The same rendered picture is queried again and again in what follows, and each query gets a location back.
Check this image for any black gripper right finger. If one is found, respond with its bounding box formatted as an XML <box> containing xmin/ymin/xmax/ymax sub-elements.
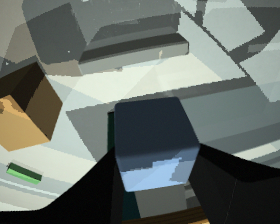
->
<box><xmin>187</xmin><ymin>143</ymin><xmax>280</xmax><ymax>224</ymax></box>

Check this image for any small green block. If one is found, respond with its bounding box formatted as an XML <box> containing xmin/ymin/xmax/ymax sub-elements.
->
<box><xmin>6</xmin><ymin>163</ymin><xmax>42</xmax><ymax>184</ymax></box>

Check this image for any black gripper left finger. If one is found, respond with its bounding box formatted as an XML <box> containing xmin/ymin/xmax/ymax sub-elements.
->
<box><xmin>0</xmin><ymin>146</ymin><xmax>125</xmax><ymax>224</ymax></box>

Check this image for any tan cube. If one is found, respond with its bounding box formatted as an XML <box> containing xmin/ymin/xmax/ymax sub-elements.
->
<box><xmin>0</xmin><ymin>61</ymin><xmax>64</xmax><ymax>152</ymax></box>

